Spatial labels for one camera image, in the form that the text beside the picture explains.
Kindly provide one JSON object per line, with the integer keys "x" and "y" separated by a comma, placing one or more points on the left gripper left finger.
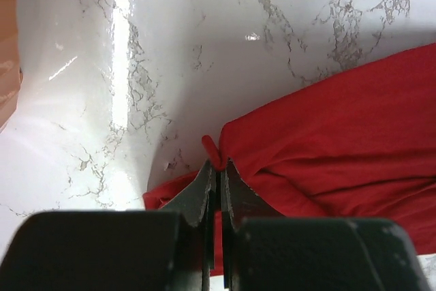
{"x": 170, "y": 248}

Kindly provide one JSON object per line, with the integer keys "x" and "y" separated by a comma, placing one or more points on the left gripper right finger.
{"x": 265, "y": 250}

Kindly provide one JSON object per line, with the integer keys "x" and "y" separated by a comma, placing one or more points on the dark red t shirt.
{"x": 358, "y": 144}

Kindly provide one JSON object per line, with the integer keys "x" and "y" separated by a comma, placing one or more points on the orange plastic basket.
{"x": 11, "y": 75}

